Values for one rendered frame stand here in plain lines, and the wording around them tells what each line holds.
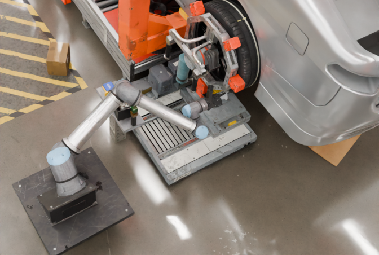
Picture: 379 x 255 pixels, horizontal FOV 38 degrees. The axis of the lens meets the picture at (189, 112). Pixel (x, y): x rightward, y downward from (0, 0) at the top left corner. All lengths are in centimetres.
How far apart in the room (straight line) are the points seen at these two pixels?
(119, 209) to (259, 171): 121
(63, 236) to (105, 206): 33
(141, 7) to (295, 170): 176
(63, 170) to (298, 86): 154
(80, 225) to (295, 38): 180
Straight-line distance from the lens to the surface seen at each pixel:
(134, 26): 391
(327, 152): 461
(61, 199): 357
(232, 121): 438
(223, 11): 367
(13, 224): 409
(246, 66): 364
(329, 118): 332
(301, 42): 318
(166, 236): 400
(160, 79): 421
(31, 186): 386
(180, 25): 423
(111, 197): 378
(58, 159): 353
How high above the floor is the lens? 367
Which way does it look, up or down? 54 degrees down
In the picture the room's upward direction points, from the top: 11 degrees clockwise
